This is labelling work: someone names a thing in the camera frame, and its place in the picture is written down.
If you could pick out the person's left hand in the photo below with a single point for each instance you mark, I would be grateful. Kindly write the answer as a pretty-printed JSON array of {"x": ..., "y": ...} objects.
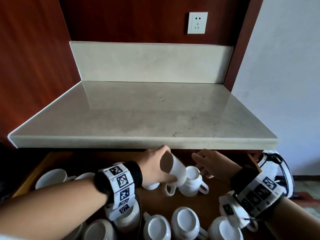
[{"x": 150, "y": 164}]

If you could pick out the person's right hand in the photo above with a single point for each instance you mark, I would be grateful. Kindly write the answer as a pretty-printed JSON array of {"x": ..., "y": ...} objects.
[{"x": 220, "y": 163}]

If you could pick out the person's right fingers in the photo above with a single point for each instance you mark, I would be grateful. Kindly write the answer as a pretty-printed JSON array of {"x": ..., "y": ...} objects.
[{"x": 203, "y": 161}]

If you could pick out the person's left thumb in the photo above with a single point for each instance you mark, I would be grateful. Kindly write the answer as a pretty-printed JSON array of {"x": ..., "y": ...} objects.
[{"x": 163, "y": 149}]

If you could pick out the white ceramic mug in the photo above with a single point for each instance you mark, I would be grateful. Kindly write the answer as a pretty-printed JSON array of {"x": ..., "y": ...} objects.
[{"x": 178, "y": 169}]

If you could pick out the person's right forearm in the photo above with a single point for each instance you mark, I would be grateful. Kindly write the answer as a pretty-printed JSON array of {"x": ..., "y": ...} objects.
[{"x": 295, "y": 222}]

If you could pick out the person's left forearm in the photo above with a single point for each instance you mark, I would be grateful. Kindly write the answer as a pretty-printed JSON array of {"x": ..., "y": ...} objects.
[{"x": 50, "y": 209}]

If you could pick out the brown wooden drawer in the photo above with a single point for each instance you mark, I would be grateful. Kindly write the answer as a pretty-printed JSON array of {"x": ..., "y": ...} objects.
[{"x": 155, "y": 197}]

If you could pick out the left wrist marker tracker band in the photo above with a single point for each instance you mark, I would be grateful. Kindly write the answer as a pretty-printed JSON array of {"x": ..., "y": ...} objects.
[{"x": 120, "y": 181}]

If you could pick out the wrist marker tracker band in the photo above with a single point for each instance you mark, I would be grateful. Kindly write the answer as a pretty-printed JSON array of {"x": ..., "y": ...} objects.
[
  {"x": 120, "y": 181},
  {"x": 257, "y": 192}
]

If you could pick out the right wrist marker tracker band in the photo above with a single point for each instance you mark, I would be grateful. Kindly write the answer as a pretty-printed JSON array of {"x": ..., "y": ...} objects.
[{"x": 257, "y": 192}]

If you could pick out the group of white cups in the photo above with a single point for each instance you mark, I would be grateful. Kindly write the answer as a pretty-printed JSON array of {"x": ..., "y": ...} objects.
[{"x": 186, "y": 222}]

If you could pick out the beige marble backsplash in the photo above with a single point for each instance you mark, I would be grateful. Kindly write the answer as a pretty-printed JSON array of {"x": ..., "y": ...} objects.
[{"x": 152, "y": 62}]

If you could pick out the white wall socket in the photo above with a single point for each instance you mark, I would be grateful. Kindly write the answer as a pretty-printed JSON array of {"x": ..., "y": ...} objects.
[{"x": 197, "y": 22}]

